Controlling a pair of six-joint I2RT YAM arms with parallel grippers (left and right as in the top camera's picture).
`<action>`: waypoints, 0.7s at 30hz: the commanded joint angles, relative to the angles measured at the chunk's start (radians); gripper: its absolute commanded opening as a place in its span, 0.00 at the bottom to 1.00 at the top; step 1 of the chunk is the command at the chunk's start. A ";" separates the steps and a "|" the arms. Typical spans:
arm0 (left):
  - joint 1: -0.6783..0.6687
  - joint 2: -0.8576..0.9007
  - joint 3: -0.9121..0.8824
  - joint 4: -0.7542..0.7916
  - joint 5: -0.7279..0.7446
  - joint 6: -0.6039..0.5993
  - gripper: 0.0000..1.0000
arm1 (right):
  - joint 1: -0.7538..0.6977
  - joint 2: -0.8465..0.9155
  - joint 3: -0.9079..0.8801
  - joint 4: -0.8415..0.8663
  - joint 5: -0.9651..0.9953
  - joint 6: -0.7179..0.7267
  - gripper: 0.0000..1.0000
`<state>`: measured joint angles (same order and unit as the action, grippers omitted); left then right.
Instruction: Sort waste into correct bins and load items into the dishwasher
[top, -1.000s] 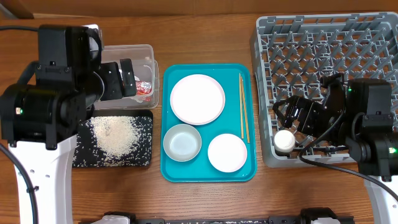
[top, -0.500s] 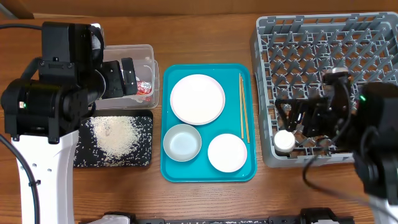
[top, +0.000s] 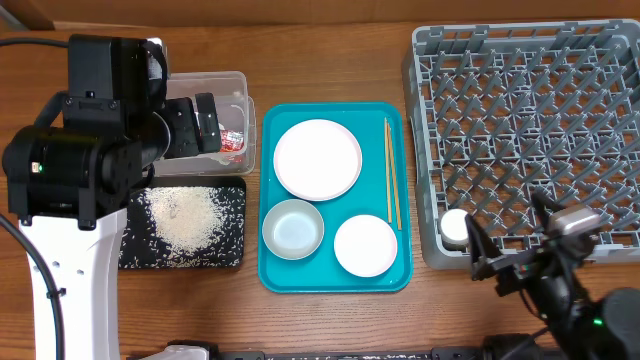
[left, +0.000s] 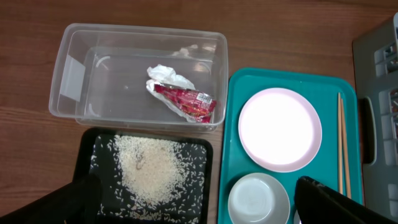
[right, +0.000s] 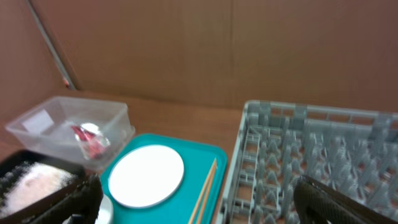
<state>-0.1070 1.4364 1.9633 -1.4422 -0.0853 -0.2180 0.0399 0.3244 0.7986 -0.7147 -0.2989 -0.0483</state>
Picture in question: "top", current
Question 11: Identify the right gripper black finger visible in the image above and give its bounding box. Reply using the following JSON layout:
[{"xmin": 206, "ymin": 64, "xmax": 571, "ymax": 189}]
[
  {"xmin": 465, "ymin": 215, "xmax": 503, "ymax": 281},
  {"xmin": 530, "ymin": 189, "xmax": 564, "ymax": 225}
]

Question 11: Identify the red snack wrapper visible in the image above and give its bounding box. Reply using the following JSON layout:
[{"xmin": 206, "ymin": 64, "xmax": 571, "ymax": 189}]
[{"xmin": 220, "ymin": 130, "xmax": 245, "ymax": 153}]

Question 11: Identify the white plastic cup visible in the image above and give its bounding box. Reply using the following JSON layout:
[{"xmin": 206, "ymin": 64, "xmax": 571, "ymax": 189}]
[{"xmin": 439, "ymin": 208, "xmax": 469, "ymax": 252}]

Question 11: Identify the pile of rice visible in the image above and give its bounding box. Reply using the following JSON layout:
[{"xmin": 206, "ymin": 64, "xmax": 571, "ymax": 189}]
[{"xmin": 119, "ymin": 185, "xmax": 246, "ymax": 269}]

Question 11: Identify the pink plate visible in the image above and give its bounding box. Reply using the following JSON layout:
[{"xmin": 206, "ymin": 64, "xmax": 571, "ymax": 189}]
[{"xmin": 273, "ymin": 119, "xmax": 363, "ymax": 202}]

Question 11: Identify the pink bowl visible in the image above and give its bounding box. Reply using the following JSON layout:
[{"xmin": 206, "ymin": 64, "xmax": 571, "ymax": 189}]
[{"xmin": 334, "ymin": 215, "xmax": 398, "ymax": 278}]

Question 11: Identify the grey bowl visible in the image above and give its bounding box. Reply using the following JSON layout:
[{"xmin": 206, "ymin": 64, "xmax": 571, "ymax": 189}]
[{"xmin": 262, "ymin": 199, "xmax": 325, "ymax": 260}]

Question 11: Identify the wooden chopstick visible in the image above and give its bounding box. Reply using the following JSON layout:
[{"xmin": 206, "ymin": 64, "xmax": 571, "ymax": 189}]
[
  {"xmin": 385, "ymin": 119, "xmax": 402, "ymax": 230},
  {"xmin": 383, "ymin": 117, "xmax": 392, "ymax": 224}
]

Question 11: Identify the white napkin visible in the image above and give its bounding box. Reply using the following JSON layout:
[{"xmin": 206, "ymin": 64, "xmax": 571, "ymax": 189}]
[{"xmin": 216, "ymin": 153, "xmax": 242, "ymax": 166}]

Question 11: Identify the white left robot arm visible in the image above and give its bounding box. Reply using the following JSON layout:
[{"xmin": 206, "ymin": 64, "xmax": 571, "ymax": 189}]
[{"xmin": 1, "ymin": 34, "xmax": 221, "ymax": 359}]

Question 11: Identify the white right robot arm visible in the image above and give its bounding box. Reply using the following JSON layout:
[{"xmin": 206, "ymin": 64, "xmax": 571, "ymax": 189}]
[{"xmin": 465, "ymin": 192, "xmax": 639, "ymax": 359}]

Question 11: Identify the grey dishwasher rack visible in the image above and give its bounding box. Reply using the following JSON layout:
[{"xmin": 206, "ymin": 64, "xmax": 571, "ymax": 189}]
[{"xmin": 402, "ymin": 19, "xmax": 639, "ymax": 270}]

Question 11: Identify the clear plastic bin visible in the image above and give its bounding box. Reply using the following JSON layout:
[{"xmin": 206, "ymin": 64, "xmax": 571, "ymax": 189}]
[{"xmin": 154, "ymin": 71, "xmax": 256, "ymax": 176}]

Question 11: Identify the black tray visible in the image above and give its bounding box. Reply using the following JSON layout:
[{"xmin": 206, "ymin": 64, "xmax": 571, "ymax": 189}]
[{"xmin": 117, "ymin": 175, "xmax": 248, "ymax": 270}]

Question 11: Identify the teal plastic tray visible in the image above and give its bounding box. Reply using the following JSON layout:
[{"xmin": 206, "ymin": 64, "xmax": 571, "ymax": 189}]
[{"xmin": 258, "ymin": 102, "xmax": 413, "ymax": 293}]

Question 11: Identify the black rail at bottom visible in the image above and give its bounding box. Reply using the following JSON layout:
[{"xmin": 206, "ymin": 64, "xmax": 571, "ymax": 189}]
[{"xmin": 124, "ymin": 332, "xmax": 571, "ymax": 360}]

